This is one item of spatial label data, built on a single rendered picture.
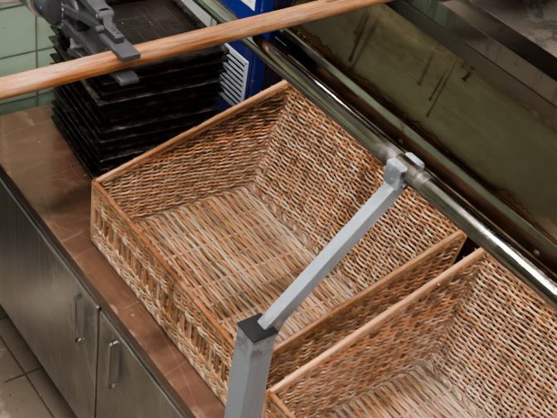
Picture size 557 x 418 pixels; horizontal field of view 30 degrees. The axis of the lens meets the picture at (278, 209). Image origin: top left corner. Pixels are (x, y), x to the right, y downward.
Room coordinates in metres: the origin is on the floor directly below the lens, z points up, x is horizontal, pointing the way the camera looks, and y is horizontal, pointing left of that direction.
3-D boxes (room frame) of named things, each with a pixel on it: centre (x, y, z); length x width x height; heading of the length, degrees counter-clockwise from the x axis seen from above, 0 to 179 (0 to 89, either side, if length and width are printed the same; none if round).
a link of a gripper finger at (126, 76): (1.29, 0.26, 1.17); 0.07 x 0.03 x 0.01; 42
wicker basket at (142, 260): (1.52, 0.01, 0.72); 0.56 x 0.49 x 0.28; 42
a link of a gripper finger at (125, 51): (1.29, 0.26, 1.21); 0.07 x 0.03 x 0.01; 42
